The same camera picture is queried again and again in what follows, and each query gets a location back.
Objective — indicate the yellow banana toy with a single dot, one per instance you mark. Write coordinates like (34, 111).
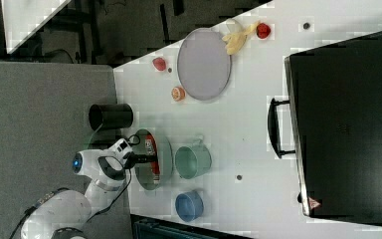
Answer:
(237, 36)

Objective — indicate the green metal pot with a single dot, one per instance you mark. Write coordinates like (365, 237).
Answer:
(193, 159)

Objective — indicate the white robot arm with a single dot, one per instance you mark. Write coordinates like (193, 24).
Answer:
(64, 213)

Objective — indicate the red strawberry toy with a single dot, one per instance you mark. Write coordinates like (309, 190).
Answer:
(159, 64)

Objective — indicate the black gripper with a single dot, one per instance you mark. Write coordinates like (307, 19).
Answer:
(131, 159)

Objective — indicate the orange slice toy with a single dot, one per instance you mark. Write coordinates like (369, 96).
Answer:
(178, 94)

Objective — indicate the red plush ketchup bottle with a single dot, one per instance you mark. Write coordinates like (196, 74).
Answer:
(151, 150)

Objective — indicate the blue bowl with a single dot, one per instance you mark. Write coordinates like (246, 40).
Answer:
(189, 206)

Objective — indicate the black toaster oven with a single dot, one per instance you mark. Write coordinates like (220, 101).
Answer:
(335, 103)

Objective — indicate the large black cylinder cup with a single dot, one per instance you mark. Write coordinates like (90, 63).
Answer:
(110, 116)

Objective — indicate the grey round plate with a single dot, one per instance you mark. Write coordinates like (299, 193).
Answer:
(203, 65)

